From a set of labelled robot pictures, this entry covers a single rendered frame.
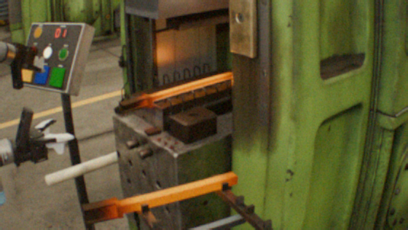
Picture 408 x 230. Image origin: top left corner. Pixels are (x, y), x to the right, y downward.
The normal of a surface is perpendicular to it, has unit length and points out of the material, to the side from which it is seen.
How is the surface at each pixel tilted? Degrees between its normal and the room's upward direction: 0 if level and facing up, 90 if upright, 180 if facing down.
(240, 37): 90
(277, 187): 90
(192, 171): 90
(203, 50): 90
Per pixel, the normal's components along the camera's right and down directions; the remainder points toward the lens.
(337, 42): 0.62, 0.29
